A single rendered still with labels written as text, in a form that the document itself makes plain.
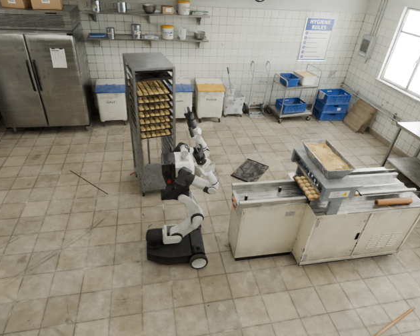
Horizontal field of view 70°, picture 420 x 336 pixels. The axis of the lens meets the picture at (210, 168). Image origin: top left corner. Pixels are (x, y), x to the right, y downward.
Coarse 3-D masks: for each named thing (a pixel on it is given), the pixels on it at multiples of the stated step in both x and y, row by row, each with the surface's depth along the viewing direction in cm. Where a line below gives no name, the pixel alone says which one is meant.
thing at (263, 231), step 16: (240, 192) 311; (256, 192) 313; (272, 192) 314; (288, 192) 316; (256, 208) 294; (272, 208) 298; (288, 208) 302; (304, 208) 307; (240, 224) 303; (256, 224) 308; (272, 224) 312; (288, 224) 317; (240, 240) 318; (256, 240) 322; (272, 240) 327; (288, 240) 333; (240, 256) 334; (256, 256) 344; (272, 256) 349
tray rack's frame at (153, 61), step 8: (128, 56) 354; (136, 56) 356; (144, 56) 358; (152, 56) 360; (160, 56) 362; (128, 64) 331; (136, 64) 329; (144, 64) 331; (152, 64) 333; (160, 64) 335; (168, 64) 337; (128, 88) 386; (128, 96) 392; (128, 104) 398; (128, 112) 406; (136, 168) 453; (152, 168) 456; (160, 168) 457; (152, 176) 439; (160, 176) 440; (152, 184) 424; (160, 184) 425
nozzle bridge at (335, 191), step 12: (300, 156) 313; (300, 168) 321; (312, 168) 295; (312, 180) 301; (324, 180) 279; (336, 180) 280; (348, 180) 282; (324, 192) 272; (336, 192) 274; (348, 192) 277; (336, 204) 283
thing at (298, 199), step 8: (360, 192) 314; (368, 192) 314; (376, 192) 315; (384, 192) 317; (392, 192) 319; (400, 192) 322; (256, 200) 293; (264, 200) 293; (272, 200) 294; (280, 200) 295; (288, 200) 297; (296, 200) 299; (304, 200) 302
